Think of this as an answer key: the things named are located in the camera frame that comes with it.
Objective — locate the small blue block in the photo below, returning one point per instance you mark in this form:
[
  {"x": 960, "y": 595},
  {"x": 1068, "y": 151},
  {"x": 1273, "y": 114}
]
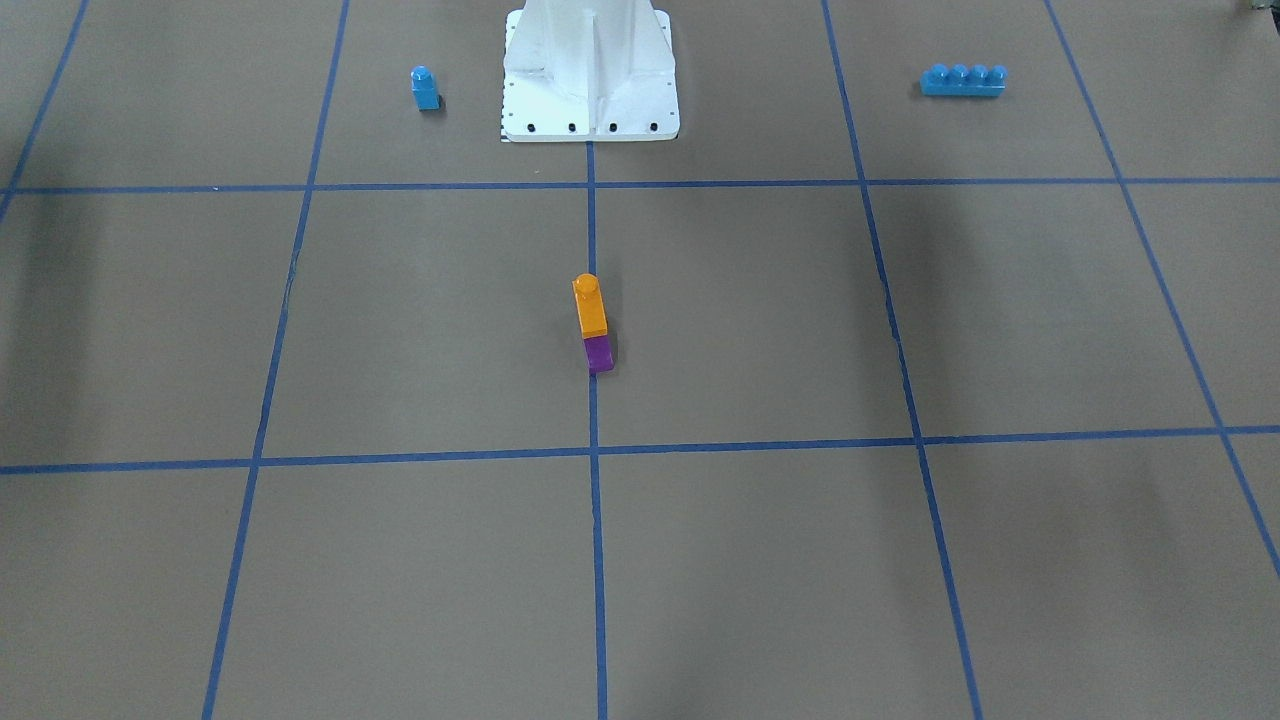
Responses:
[{"x": 423, "y": 89}]

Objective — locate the orange trapezoid block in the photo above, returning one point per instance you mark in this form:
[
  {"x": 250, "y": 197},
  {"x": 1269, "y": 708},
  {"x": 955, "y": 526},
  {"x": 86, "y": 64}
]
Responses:
[{"x": 590, "y": 306}]

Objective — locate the long blue block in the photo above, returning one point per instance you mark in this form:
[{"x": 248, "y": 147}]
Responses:
[{"x": 960, "y": 80}]

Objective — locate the purple trapezoid block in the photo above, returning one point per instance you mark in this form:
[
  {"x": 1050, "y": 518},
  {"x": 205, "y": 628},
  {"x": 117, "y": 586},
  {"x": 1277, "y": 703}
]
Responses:
[{"x": 598, "y": 354}]

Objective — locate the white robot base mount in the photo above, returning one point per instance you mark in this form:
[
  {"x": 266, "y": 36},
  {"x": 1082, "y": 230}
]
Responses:
[{"x": 589, "y": 71}]

